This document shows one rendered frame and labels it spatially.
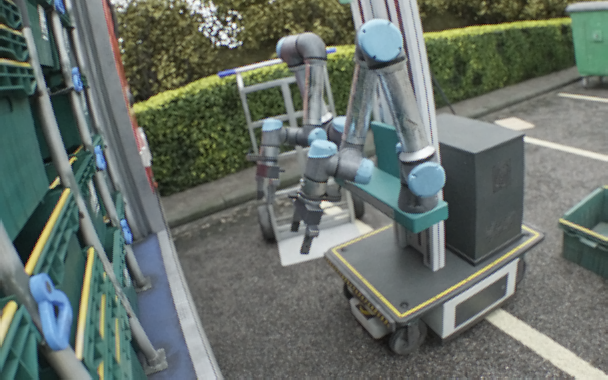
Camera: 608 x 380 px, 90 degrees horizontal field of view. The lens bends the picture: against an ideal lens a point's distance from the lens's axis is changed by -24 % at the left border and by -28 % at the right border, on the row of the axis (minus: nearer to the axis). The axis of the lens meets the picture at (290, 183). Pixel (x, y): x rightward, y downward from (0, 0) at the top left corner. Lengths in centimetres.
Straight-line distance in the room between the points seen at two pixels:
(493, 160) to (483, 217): 24
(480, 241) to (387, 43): 97
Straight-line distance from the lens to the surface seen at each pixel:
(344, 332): 195
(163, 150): 402
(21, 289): 46
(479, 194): 158
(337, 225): 287
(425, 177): 114
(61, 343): 46
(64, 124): 139
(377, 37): 104
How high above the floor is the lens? 134
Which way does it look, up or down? 21 degrees down
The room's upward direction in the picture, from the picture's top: 13 degrees counter-clockwise
